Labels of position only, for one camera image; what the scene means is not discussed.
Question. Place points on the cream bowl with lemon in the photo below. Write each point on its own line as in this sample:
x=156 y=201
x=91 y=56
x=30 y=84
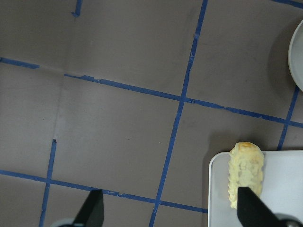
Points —
x=295 y=56

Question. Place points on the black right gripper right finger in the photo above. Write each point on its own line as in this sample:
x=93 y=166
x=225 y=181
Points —
x=252 y=212

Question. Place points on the yellow bread roll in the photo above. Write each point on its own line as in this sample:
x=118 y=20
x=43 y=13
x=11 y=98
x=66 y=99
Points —
x=245 y=170

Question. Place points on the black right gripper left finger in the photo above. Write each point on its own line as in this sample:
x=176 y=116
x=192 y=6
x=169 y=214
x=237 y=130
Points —
x=91 y=213

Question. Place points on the white rectangular tray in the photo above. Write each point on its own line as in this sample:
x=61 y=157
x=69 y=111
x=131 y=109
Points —
x=282 y=188

